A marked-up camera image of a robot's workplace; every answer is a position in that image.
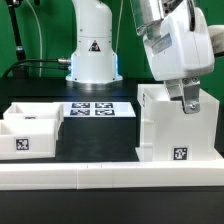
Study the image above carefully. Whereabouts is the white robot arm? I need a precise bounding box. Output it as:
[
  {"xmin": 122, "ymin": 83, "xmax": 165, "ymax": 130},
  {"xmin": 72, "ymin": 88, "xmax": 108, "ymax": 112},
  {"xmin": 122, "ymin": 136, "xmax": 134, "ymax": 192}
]
[{"xmin": 66, "ymin": 0, "xmax": 224, "ymax": 114}]

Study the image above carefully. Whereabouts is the white marker sheet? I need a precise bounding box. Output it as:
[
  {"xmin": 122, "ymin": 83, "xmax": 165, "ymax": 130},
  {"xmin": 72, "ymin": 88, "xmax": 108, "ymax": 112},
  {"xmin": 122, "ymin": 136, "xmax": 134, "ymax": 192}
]
[{"xmin": 58, "ymin": 102, "xmax": 135, "ymax": 118}]

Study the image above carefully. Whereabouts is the white rear drawer box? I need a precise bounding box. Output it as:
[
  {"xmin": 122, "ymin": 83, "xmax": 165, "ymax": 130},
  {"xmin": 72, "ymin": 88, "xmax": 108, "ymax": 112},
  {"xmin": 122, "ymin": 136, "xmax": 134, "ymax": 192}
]
[{"xmin": 3, "ymin": 102, "xmax": 64, "ymax": 134}]

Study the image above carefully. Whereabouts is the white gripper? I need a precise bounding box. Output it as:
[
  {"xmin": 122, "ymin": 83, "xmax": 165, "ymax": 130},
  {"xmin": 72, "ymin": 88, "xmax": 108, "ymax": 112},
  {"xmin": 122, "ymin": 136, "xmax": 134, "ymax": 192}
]
[{"xmin": 143, "ymin": 7, "xmax": 214, "ymax": 114}]

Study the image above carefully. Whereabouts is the white front drawer box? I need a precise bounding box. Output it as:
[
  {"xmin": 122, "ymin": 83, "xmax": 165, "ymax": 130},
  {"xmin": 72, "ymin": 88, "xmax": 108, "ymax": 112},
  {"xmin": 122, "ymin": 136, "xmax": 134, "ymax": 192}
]
[{"xmin": 0, "ymin": 119, "xmax": 57, "ymax": 160}]

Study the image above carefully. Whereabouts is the white L-shaped fence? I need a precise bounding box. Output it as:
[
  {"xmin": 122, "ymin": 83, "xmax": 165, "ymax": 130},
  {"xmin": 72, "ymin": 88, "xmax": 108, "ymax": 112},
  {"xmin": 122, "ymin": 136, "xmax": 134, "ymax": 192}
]
[{"xmin": 0, "ymin": 159, "xmax": 224, "ymax": 190}]

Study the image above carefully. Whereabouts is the black camera stand pole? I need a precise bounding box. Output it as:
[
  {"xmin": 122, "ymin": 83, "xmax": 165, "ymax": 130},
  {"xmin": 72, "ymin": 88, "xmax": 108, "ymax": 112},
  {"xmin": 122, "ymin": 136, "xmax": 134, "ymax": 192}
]
[{"xmin": 4, "ymin": 0, "xmax": 30, "ymax": 79}]

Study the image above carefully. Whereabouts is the black cable with connector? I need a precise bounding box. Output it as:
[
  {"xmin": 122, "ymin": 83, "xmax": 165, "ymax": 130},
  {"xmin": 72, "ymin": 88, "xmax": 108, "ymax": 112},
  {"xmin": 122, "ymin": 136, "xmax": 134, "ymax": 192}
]
[{"xmin": 2, "ymin": 57, "xmax": 72, "ymax": 79}]

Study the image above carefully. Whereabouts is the white drawer box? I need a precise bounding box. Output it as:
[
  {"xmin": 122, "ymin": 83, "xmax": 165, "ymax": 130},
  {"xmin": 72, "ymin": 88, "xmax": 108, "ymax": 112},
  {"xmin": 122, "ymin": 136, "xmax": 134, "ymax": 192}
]
[
  {"xmin": 0, "ymin": 119, "xmax": 57, "ymax": 160},
  {"xmin": 3, "ymin": 102, "xmax": 64, "ymax": 134}
]

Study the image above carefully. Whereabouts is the grey thin cable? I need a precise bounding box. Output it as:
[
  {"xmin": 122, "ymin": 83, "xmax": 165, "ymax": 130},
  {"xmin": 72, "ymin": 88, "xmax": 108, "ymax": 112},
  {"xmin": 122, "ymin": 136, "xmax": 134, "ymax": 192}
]
[{"xmin": 25, "ymin": 0, "xmax": 44, "ymax": 78}]

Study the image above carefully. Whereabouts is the white drawer cabinet housing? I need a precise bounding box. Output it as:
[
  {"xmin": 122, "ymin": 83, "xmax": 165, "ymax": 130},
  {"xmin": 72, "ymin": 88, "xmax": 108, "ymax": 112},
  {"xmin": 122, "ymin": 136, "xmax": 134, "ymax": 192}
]
[{"xmin": 136, "ymin": 84, "xmax": 221, "ymax": 162}]

